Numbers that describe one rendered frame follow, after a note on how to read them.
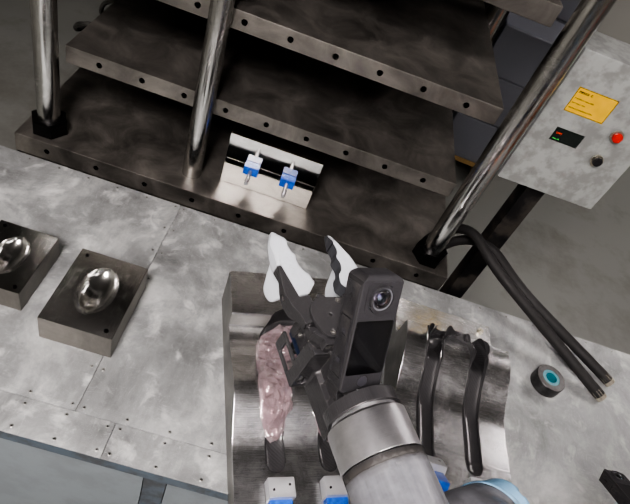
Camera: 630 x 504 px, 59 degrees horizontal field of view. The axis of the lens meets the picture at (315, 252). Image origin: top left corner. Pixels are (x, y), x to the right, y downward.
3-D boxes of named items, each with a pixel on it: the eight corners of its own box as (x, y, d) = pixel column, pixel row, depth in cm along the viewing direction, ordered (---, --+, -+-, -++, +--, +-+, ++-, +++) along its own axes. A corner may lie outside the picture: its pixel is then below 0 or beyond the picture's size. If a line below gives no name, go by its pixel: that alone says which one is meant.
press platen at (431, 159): (448, 197, 157) (456, 184, 153) (65, 62, 146) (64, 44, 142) (444, 77, 210) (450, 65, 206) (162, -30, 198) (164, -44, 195)
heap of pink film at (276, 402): (343, 442, 111) (356, 425, 106) (256, 443, 106) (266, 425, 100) (324, 333, 128) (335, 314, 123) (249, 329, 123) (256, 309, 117)
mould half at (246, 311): (359, 512, 109) (380, 492, 101) (228, 519, 101) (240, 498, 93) (322, 306, 141) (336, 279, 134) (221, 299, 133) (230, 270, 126)
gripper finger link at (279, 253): (235, 266, 61) (278, 333, 57) (253, 229, 57) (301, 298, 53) (258, 261, 63) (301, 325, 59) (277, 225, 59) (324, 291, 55)
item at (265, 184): (306, 209, 167) (323, 165, 155) (220, 179, 164) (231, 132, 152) (328, 122, 202) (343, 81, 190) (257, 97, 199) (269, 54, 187)
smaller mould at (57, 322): (110, 358, 115) (111, 339, 110) (38, 336, 113) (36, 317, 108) (145, 287, 129) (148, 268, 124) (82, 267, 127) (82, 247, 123)
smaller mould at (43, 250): (21, 311, 116) (18, 293, 112) (-42, 292, 114) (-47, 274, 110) (59, 255, 128) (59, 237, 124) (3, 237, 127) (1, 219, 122)
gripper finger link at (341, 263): (308, 263, 66) (314, 325, 60) (329, 229, 62) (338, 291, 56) (331, 269, 67) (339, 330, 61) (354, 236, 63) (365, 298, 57)
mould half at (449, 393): (491, 531, 114) (528, 510, 105) (374, 498, 112) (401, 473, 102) (477, 339, 150) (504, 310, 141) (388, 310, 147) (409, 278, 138)
